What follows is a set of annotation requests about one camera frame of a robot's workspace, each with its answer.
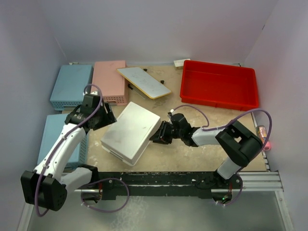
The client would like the pink marker tube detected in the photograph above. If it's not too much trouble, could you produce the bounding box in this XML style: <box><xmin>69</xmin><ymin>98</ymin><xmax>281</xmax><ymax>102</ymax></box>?
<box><xmin>256</xmin><ymin>126</ymin><xmax>271</xmax><ymax>151</ymax></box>

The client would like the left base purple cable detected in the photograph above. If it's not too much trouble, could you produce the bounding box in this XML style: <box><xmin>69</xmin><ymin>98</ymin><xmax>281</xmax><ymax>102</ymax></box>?
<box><xmin>80</xmin><ymin>177</ymin><xmax>130</xmax><ymax>214</ymax></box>

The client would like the white perforated basket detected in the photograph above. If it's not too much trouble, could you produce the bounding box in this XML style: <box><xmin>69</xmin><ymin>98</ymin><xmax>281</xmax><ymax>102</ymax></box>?
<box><xmin>101</xmin><ymin>102</ymin><xmax>161</xmax><ymax>166</ymax></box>

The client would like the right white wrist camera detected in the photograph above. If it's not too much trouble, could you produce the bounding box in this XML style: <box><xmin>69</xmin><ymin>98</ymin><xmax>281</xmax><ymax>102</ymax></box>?
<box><xmin>168</xmin><ymin>109</ymin><xmax>174</xmax><ymax>118</ymax></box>

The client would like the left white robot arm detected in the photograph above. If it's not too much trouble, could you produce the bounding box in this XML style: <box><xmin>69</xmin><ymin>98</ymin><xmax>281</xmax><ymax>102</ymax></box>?
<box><xmin>21</xmin><ymin>93</ymin><xmax>116</xmax><ymax>211</ymax></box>

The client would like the red plastic tray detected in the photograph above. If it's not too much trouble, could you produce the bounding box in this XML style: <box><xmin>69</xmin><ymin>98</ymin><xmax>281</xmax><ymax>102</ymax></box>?
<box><xmin>180</xmin><ymin>60</ymin><xmax>259</xmax><ymax>111</ymax></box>

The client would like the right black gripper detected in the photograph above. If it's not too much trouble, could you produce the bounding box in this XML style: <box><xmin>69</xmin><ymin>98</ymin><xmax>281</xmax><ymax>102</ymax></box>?
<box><xmin>150</xmin><ymin>121</ymin><xmax>183</xmax><ymax>144</ymax></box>

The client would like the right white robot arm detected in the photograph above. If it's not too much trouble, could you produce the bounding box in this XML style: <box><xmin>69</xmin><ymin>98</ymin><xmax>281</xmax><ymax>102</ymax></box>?
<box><xmin>150</xmin><ymin>113</ymin><xmax>263</xmax><ymax>188</ymax></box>

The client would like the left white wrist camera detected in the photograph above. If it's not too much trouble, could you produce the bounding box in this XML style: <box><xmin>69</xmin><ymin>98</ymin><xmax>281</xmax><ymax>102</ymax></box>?
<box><xmin>83</xmin><ymin>90</ymin><xmax>99</xmax><ymax>96</ymax></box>

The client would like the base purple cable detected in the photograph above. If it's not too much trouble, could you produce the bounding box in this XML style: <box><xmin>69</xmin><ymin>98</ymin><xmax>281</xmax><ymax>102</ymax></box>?
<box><xmin>80</xmin><ymin>177</ymin><xmax>130</xmax><ymax>214</ymax></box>
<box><xmin>215</xmin><ymin>178</ymin><xmax>244</xmax><ymax>207</ymax></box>

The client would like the yellow-edged whiteboard stand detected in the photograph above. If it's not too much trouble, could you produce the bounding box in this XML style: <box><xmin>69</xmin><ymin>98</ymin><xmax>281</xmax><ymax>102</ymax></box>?
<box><xmin>117</xmin><ymin>67</ymin><xmax>171</xmax><ymax>99</ymax></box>

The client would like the large pink basket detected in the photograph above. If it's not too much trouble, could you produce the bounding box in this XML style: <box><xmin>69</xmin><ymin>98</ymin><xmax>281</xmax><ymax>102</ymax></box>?
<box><xmin>92</xmin><ymin>60</ymin><xmax>128</xmax><ymax>105</ymax></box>

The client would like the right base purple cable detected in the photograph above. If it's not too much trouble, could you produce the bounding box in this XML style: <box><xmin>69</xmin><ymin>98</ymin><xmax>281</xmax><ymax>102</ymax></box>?
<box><xmin>215</xmin><ymin>178</ymin><xmax>244</xmax><ymax>207</ymax></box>

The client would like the small white box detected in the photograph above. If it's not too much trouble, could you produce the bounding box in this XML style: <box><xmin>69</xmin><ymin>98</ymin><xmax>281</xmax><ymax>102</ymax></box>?
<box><xmin>173</xmin><ymin>58</ymin><xmax>190</xmax><ymax>70</ymax></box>

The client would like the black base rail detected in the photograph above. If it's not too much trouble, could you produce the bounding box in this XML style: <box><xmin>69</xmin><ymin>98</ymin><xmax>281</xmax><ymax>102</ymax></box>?
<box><xmin>95</xmin><ymin>171</ymin><xmax>243</xmax><ymax>200</ymax></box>

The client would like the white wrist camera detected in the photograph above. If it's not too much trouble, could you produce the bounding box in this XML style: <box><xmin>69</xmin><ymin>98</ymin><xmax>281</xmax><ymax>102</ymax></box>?
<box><xmin>168</xmin><ymin>109</ymin><xmax>174</xmax><ymax>118</ymax></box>
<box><xmin>83</xmin><ymin>90</ymin><xmax>99</xmax><ymax>96</ymax></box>

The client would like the large blue basket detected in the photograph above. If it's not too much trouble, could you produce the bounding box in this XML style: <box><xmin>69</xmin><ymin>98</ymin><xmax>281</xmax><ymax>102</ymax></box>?
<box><xmin>50</xmin><ymin>64</ymin><xmax>93</xmax><ymax>111</ymax></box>

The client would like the small blue perforated basket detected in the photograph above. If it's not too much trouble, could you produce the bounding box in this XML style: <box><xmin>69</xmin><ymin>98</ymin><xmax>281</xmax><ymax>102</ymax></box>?
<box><xmin>37</xmin><ymin>114</ymin><xmax>88</xmax><ymax>171</ymax></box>

